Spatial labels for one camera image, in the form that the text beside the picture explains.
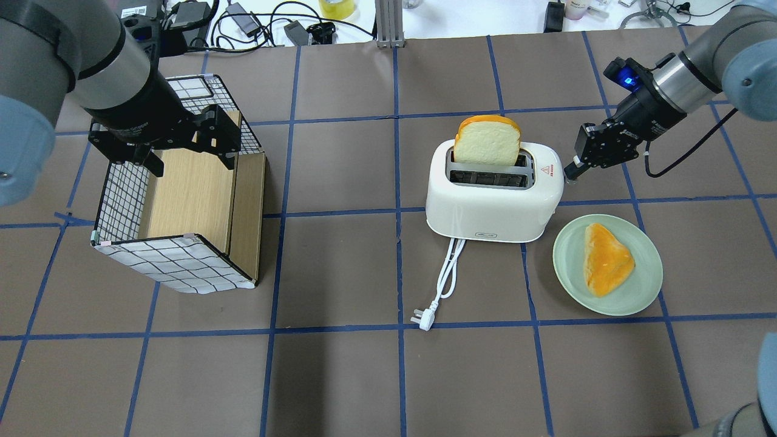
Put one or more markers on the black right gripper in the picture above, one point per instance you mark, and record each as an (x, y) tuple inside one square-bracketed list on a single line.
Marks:
[(642, 108)]

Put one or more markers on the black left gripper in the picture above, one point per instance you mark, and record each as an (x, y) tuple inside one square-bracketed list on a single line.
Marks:
[(141, 108)]

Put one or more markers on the white two-slot toaster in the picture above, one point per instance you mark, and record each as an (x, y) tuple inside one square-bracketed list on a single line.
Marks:
[(508, 204)]

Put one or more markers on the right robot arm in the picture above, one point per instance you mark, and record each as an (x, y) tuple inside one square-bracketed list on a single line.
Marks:
[(735, 56)]

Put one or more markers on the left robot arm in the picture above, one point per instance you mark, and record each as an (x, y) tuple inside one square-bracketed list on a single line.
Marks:
[(110, 66)]

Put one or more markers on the toast slice in toaster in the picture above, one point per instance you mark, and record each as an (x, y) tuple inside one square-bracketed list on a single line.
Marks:
[(487, 140)]

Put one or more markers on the triangular orange bread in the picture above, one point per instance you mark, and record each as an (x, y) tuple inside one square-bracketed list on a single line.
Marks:
[(608, 262)]

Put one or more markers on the light green plate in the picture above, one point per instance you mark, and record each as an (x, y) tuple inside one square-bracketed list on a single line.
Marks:
[(636, 293)]

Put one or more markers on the black power adapter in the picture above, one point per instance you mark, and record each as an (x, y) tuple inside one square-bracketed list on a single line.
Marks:
[(245, 21)]

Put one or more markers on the yellow tape roll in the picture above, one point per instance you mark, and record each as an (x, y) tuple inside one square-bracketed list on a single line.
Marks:
[(337, 9)]

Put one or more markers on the wire basket with wooden shelf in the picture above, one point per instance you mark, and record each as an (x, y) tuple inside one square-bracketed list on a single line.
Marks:
[(196, 229)]

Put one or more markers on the aluminium frame post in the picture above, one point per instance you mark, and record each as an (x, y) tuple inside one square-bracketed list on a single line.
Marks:
[(389, 24)]

